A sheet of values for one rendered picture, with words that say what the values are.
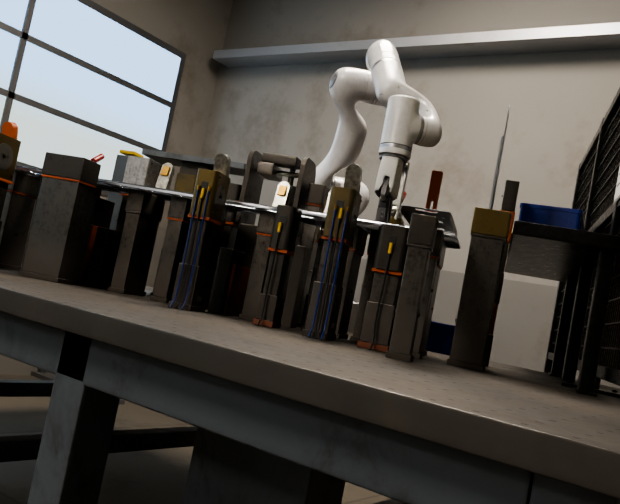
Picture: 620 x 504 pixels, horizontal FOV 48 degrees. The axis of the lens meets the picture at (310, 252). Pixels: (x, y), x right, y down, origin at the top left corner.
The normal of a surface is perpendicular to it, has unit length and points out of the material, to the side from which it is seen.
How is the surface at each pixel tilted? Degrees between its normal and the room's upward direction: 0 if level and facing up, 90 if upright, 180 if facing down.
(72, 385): 90
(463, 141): 90
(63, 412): 90
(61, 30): 90
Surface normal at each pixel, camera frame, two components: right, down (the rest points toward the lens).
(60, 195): -0.25, -0.11
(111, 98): 0.81, 0.11
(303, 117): -0.56, -0.17
